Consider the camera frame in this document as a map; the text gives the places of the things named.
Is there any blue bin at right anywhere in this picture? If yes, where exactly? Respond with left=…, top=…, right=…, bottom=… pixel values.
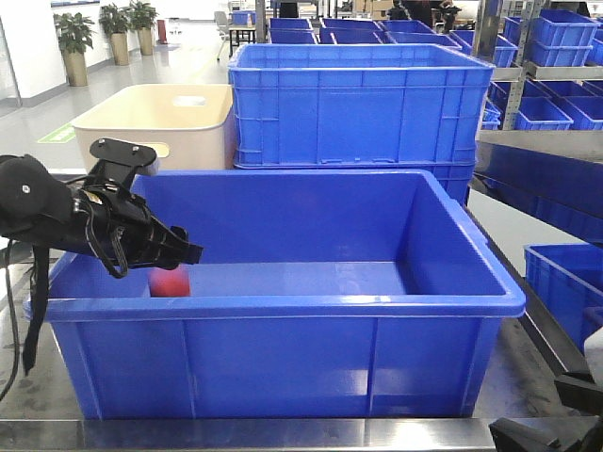
left=524, top=243, right=602, bottom=349

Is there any blue crate behind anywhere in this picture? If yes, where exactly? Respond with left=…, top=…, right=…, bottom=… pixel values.
left=229, top=43, right=494, bottom=202

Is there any potted plant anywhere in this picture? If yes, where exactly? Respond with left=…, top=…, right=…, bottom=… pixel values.
left=129, top=1, right=157, bottom=57
left=99, top=3, right=129, bottom=66
left=53, top=12, right=94, bottom=87

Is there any red cube block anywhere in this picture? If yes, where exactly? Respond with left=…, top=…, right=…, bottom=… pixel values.
left=148, top=267, right=191, bottom=298

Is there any potted plant left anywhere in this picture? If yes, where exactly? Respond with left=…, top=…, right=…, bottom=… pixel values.
left=53, top=12, right=94, bottom=87

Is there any large blue plastic bin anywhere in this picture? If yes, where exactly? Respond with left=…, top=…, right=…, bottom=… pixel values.
left=45, top=169, right=526, bottom=419

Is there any black cable strap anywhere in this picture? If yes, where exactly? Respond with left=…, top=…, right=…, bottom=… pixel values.
left=0, top=237, right=51, bottom=401

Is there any beige plastic tub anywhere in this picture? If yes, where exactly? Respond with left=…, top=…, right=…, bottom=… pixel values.
left=71, top=84, right=236, bottom=170

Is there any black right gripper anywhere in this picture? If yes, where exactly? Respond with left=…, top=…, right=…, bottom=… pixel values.
left=488, top=372, right=602, bottom=451

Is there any potted plant middle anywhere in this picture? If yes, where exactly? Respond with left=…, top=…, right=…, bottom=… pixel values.
left=99, top=3, right=129, bottom=66

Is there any potted plant right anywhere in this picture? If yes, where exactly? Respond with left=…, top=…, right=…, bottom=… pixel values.
left=129, top=1, right=157, bottom=57

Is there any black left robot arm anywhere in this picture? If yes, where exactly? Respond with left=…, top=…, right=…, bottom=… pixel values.
left=1, top=154, right=203, bottom=279

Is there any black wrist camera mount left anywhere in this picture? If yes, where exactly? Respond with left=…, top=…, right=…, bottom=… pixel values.
left=86, top=137, right=159, bottom=190

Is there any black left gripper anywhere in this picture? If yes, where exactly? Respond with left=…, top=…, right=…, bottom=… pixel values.
left=70, top=181, right=204, bottom=278

